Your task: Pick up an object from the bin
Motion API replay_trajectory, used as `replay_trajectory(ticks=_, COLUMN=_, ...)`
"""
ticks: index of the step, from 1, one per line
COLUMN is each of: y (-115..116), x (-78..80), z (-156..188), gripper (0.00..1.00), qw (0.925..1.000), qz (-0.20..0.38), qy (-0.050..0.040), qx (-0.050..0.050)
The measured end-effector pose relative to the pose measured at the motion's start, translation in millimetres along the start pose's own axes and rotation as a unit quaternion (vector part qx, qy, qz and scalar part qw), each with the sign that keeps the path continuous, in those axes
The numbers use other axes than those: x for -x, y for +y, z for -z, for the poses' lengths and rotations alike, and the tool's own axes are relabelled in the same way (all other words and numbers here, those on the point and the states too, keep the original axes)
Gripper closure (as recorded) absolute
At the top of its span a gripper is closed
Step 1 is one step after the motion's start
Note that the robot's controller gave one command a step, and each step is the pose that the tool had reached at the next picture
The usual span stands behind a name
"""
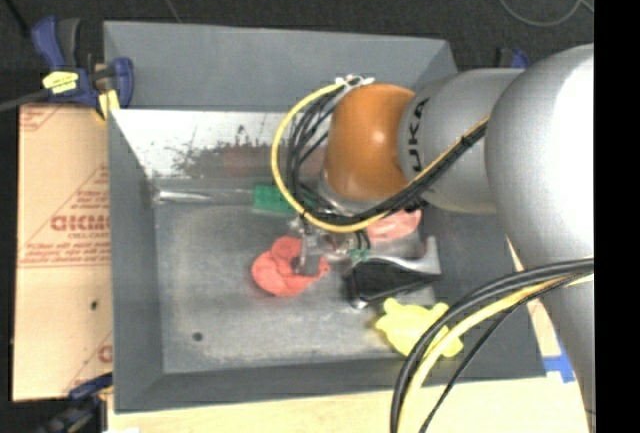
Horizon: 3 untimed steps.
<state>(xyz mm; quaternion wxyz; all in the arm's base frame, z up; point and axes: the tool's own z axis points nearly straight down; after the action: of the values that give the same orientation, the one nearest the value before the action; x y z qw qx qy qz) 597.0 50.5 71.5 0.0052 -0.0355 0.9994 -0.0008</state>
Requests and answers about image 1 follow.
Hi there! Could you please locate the pink soft toy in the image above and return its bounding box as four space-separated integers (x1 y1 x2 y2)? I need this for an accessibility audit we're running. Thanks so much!
366 210 424 245

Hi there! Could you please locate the brown cardboard board red print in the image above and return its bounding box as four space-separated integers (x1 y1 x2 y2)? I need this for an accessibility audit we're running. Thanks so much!
11 102 114 402

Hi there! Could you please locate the red crumpled cloth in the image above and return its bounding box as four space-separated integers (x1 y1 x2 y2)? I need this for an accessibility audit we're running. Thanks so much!
250 235 332 298

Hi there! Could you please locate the yellow toy animal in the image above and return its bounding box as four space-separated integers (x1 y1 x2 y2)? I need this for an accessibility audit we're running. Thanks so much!
374 297 465 358

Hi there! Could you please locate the grey metal bin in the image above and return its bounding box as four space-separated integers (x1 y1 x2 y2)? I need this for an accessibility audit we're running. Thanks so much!
102 20 547 412

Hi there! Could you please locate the clear plastic tube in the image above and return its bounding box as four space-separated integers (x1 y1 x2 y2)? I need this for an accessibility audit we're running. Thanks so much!
153 187 255 207

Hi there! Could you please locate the black and silver stapler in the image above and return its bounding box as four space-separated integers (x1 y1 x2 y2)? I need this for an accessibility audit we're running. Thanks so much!
341 235 444 310

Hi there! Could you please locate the green flat block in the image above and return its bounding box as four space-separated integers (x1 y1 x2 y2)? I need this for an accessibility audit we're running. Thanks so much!
251 184 297 215

